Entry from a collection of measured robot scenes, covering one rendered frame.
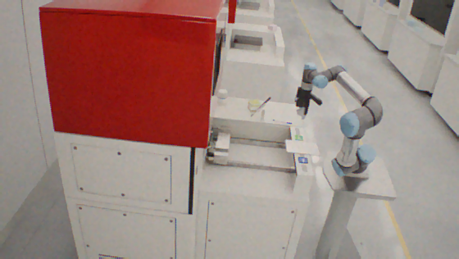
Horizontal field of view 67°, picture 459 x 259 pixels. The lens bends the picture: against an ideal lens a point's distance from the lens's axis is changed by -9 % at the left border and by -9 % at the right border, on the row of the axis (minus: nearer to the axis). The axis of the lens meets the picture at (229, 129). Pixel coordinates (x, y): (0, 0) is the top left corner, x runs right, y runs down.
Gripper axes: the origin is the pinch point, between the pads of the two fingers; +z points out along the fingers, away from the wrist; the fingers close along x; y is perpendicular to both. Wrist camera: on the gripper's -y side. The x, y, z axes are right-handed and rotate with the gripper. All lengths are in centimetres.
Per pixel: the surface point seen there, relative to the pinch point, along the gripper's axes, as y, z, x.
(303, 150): -0.8, 14.4, 15.0
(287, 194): 9, 29, 41
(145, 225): 84, 41, 66
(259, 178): 24.6, 28.7, 28.3
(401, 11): -281, 11, -573
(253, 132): 29.0, 22.7, -15.1
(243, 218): 31, 46, 46
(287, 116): 6.3, 14.3, -27.3
